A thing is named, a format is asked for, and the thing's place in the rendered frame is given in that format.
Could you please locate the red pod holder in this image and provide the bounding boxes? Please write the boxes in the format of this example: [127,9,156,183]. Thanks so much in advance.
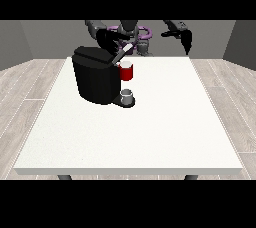
[118,61,135,82]

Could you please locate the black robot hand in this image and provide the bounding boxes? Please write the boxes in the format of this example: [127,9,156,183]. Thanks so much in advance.
[95,28,132,55]
[160,28,194,56]

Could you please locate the black coffee machine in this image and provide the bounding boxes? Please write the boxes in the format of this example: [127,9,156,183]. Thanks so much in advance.
[71,45,136,108]

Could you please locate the small grey cup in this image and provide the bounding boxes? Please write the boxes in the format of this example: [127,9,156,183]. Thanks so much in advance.
[120,88,135,105]

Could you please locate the pale grey machine lid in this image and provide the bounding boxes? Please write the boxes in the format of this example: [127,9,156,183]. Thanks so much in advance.
[111,43,135,65]

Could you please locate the grey robot trunk purple rings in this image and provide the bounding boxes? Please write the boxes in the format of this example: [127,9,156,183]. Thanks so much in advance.
[107,20,155,57]

